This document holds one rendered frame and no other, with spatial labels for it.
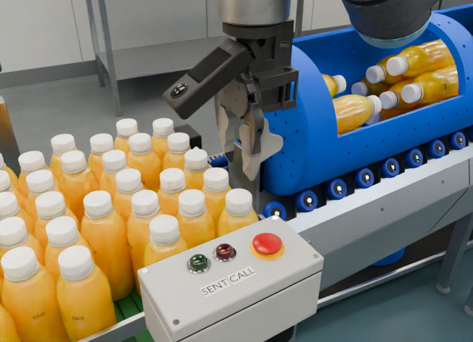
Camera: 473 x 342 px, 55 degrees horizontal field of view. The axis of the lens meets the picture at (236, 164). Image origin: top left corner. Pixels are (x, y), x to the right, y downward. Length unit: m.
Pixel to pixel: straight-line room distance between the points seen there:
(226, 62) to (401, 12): 0.20
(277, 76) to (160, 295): 0.29
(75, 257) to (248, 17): 0.35
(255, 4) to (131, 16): 3.67
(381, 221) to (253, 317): 0.55
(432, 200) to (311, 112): 0.50
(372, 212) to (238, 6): 0.61
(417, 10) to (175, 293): 0.41
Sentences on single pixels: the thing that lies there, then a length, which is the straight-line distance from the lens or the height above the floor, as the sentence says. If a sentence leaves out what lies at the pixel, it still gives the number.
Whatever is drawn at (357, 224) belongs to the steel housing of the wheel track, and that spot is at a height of 0.87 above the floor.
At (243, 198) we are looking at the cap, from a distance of 0.67.
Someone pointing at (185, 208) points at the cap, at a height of 1.08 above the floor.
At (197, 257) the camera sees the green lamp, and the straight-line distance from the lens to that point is 0.54.
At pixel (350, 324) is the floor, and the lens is 1.94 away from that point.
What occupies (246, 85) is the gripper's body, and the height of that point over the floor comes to 1.27.
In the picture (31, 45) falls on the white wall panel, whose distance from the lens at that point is 4.13.
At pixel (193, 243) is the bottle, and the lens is 0.69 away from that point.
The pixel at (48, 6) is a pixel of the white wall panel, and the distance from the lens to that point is 4.06.
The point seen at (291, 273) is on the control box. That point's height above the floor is 1.10.
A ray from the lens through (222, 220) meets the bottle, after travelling 0.68.
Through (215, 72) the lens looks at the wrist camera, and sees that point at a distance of 0.54.
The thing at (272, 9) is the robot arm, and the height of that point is 1.36.
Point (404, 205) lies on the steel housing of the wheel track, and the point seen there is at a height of 0.87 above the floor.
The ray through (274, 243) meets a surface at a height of 1.11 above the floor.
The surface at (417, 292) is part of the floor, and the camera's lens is 2.14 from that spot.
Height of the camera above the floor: 1.48
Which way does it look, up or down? 32 degrees down
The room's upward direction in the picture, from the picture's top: straight up
